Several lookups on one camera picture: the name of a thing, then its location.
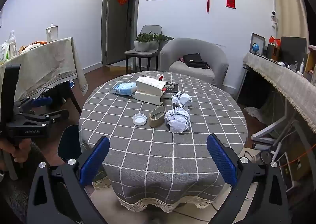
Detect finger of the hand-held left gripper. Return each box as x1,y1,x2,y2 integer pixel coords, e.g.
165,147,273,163
22,109,70,125
15,96,53,114

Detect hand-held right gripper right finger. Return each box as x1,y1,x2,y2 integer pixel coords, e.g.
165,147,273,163
206,133,289,224

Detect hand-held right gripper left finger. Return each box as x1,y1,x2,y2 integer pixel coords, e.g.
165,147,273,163
27,136,110,224

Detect dark teal waste bin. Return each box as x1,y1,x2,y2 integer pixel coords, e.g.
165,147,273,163
57,125,82,161

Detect white round lid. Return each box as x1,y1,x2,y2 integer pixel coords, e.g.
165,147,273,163
133,113,149,126

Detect large white paper ball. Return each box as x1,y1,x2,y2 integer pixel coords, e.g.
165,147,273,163
164,107,191,134

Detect blue tissue pack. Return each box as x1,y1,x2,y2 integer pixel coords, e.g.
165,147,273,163
113,82,137,96

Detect small white paper ball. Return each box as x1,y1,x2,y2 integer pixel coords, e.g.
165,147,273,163
171,91,193,108

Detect brown cardboard tape core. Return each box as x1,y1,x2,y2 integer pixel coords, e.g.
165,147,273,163
149,106,166,128

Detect white cardboard box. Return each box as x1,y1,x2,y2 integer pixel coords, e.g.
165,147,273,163
136,76,166,96
132,90,165,105

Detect black printed packet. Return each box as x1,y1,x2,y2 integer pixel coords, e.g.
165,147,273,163
162,82,179,98

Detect person's left hand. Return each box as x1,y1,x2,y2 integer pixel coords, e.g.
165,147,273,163
0,138,32,164

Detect dark wooden table leg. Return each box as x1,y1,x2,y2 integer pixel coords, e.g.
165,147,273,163
66,83,82,114

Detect beige patterned tablecloth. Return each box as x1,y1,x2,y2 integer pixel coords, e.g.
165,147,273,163
0,37,88,106

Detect clear plastic bottle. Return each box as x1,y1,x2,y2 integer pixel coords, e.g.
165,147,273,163
8,30,17,58

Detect grey checked tablecloth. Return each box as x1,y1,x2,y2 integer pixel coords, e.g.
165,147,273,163
78,71,248,213

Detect white kettle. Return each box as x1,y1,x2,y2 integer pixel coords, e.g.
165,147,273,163
46,24,59,42

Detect grey fuzzy pants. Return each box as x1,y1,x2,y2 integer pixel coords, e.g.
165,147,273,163
0,140,60,224

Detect grey door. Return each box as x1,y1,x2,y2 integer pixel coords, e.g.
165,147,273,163
101,0,143,67

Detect beige fringed desk cloth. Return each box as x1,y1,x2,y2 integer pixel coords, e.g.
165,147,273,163
243,52,316,133

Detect black handbag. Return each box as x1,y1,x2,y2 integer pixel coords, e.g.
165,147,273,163
183,53,211,69

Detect potted plant white pot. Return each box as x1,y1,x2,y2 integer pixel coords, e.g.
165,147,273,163
153,34,174,50
134,33,158,52

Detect grey armchair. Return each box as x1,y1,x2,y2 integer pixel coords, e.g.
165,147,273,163
160,38,229,89

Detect brown wooden speaker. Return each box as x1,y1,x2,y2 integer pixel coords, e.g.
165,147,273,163
267,44,280,60

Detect grey dining chair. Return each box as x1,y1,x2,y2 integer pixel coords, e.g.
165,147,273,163
124,25,163,74

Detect black monitor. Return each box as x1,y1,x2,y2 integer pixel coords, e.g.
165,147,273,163
280,37,307,65

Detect picture frame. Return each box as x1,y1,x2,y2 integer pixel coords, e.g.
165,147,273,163
249,33,266,55

